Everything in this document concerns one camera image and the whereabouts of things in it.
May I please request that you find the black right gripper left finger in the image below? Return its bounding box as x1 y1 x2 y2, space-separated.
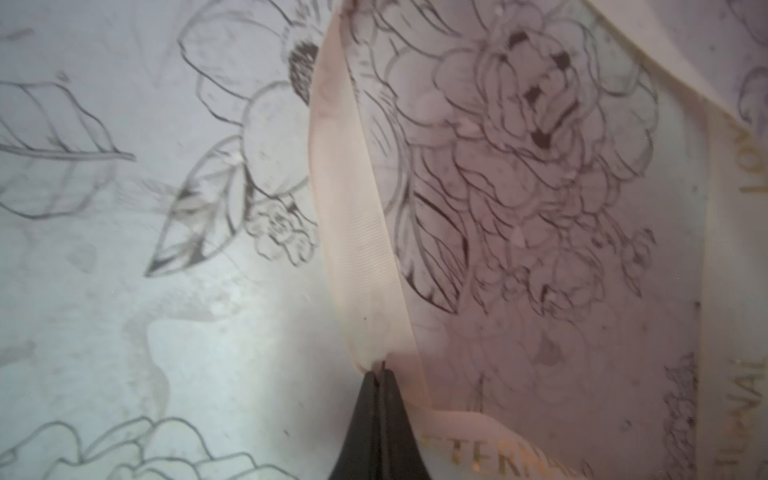
329 372 380 480

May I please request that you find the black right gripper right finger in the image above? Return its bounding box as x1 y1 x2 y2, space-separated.
379 367 431 480

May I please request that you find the cream satin ribbon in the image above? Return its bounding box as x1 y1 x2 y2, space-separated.
309 1 767 479

